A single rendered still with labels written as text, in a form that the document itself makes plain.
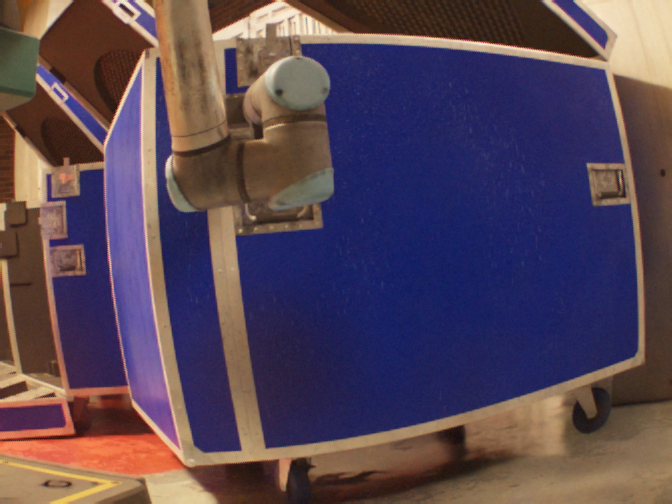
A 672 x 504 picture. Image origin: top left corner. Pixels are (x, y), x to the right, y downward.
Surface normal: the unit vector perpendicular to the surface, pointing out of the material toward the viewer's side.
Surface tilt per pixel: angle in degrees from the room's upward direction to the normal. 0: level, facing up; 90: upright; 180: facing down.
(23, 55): 90
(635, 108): 90
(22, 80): 90
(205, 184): 114
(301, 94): 85
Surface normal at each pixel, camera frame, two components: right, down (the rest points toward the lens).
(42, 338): 0.58, -0.10
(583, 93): 0.29, -0.07
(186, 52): 0.17, 0.36
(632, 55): -0.77, 0.06
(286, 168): -0.21, 0.00
